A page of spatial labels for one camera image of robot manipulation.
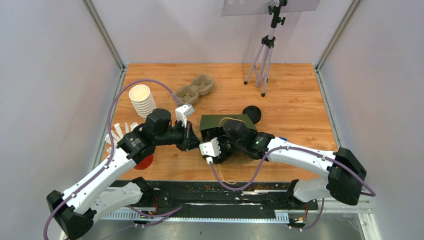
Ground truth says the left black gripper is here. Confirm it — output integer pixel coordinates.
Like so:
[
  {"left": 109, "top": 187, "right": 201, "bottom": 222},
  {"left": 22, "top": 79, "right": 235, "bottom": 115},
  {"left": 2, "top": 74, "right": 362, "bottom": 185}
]
[{"left": 155, "top": 119, "right": 202, "bottom": 152}]

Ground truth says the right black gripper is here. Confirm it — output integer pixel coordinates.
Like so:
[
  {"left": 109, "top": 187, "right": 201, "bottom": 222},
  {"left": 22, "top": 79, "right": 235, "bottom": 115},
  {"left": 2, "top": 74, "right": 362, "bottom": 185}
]
[{"left": 207, "top": 126, "right": 245, "bottom": 164}]

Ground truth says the green paper bag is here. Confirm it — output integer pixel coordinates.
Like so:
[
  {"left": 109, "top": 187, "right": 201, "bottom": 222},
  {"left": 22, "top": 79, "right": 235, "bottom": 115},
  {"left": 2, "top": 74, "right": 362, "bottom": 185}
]
[{"left": 198, "top": 114, "right": 259, "bottom": 186}]

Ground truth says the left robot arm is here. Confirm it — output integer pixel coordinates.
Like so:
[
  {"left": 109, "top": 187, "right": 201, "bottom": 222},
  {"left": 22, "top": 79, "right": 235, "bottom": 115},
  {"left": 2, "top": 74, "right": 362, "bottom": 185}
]
[{"left": 46, "top": 104, "right": 200, "bottom": 240}]

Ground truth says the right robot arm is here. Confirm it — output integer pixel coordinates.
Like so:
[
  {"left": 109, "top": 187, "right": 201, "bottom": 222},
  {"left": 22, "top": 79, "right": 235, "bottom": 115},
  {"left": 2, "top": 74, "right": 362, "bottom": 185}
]
[{"left": 211, "top": 119, "right": 367, "bottom": 209}]

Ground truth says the stack of black lids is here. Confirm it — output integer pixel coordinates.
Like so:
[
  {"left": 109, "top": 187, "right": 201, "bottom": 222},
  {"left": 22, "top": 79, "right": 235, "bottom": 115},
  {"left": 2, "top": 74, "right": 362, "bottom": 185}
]
[{"left": 242, "top": 105, "right": 262, "bottom": 124}]

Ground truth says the cardboard cup carrier tray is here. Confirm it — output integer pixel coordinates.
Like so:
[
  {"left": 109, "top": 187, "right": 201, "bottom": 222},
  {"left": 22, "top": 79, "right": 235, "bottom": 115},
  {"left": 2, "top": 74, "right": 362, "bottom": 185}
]
[{"left": 175, "top": 74, "right": 215, "bottom": 105}]

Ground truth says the red cup holder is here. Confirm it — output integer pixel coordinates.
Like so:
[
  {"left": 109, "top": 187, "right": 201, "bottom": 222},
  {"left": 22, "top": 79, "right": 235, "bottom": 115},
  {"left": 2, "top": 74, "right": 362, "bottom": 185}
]
[{"left": 134, "top": 154, "right": 154, "bottom": 170}]

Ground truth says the stack of white paper cups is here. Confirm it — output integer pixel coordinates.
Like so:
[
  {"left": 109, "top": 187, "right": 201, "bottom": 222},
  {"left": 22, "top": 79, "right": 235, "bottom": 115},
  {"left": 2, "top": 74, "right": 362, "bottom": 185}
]
[{"left": 128, "top": 84, "right": 157, "bottom": 119}]

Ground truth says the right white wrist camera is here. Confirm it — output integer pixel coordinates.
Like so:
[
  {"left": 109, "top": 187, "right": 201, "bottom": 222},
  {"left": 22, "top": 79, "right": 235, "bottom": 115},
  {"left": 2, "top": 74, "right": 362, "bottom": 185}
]
[{"left": 199, "top": 137, "right": 221, "bottom": 165}]

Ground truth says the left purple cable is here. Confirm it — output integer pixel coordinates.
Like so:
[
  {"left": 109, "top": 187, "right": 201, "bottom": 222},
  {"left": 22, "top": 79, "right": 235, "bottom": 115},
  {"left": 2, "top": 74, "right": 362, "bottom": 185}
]
[{"left": 43, "top": 79, "right": 182, "bottom": 240}]

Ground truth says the purple cable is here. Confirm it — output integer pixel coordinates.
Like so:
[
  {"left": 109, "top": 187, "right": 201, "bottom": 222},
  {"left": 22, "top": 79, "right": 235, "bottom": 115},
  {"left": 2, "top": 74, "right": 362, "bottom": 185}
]
[
  {"left": 43, "top": 79, "right": 182, "bottom": 240},
  {"left": 208, "top": 146, "right": 377, "bottom": 198}
]

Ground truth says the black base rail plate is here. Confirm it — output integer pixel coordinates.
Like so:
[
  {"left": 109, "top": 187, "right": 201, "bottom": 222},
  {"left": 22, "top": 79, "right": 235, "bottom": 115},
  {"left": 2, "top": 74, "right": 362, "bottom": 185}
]
[{"left": 99, "top": 179, "right": 321, "bottom": 221}]

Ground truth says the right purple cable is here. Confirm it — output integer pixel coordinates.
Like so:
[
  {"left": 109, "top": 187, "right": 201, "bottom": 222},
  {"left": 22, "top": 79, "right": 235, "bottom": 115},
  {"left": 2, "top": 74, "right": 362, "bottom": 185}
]
[{"left": 208, "top": 146, "right": 377, "bottom": 198}]

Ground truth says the camera tripod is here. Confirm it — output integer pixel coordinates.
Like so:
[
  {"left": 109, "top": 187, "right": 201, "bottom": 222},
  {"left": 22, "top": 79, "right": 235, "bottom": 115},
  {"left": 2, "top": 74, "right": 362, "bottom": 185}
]
[{"left": 243, "top": 0, "right": 288, "bottom": 97}]

